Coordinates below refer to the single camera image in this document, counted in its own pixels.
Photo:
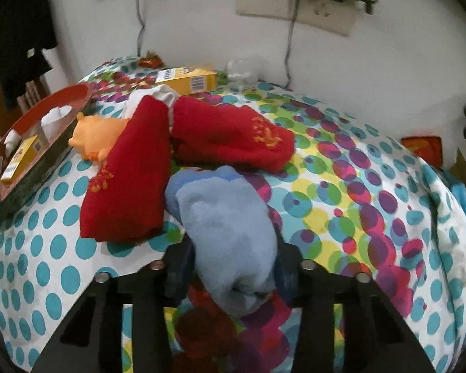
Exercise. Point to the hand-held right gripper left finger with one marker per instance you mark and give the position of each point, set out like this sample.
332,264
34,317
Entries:
178,272

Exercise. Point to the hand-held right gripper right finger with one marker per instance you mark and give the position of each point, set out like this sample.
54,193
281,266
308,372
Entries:
285,279

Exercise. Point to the yellow cartoon print box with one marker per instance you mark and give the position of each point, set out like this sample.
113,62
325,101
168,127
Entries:
19,159

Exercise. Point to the red round tray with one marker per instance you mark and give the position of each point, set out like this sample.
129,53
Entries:
39,171

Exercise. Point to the light blue sock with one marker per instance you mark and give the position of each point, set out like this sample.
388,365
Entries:
225,233

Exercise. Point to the fuzzy white sock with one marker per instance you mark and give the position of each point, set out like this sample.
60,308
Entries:
12,142

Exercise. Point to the red embroidered sock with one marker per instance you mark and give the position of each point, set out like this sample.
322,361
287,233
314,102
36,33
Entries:
225,132
132,178

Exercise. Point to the orange plush toy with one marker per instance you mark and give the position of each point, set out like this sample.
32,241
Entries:
93,134

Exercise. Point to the polka dot tablecloth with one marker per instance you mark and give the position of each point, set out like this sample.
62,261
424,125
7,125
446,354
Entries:
334,209

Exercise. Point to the wooden chair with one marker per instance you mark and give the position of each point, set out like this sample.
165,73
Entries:
31,93

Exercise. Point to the dark hanging clothing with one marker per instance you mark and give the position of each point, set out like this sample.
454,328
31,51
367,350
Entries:
19,27

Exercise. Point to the crumpled white sock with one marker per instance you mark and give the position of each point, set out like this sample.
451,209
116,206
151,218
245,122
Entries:
155,95

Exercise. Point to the red packet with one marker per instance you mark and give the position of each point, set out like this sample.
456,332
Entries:
421,149

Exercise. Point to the light blue cloth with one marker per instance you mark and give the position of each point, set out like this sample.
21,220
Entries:
462,202

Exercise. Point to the clear plastic wrapper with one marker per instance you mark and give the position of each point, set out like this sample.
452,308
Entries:
240,68

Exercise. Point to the beige wall socket plate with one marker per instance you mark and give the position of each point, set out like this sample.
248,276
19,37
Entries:
264,2

